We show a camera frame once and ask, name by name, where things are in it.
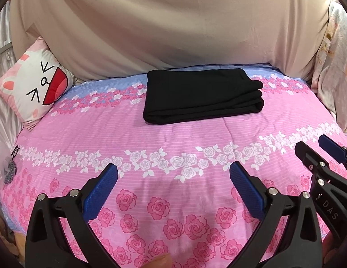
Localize pale floral cloth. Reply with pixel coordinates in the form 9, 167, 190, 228
310, 0, 347, 134

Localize wooden bed frame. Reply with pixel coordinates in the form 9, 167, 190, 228
11, 230, 29, 261

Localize black pants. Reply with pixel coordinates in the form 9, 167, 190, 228
143, 68, 264, 124

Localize cat face pillow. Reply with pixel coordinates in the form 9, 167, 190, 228
0, 37, 76, 130

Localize white satin curtain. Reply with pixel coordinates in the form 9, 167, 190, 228
0, 0, 24, 151

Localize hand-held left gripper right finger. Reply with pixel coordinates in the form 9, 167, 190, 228
229, 162, 323, 268

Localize pink floral bedsheet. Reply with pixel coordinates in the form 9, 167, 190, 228
0, 63, 347, 268

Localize clear plastic bag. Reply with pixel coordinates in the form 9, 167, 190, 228
0, 142, 23, 187

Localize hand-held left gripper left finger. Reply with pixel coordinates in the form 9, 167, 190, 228
25, 163, 118, 268

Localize person's right hand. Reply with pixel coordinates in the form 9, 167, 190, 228
321, 227, 343, 261

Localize beige curtain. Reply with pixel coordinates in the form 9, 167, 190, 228
8, 0, 337, 83

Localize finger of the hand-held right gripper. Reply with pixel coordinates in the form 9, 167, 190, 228
294, 141, 329, 174
318, 134, 347, 166

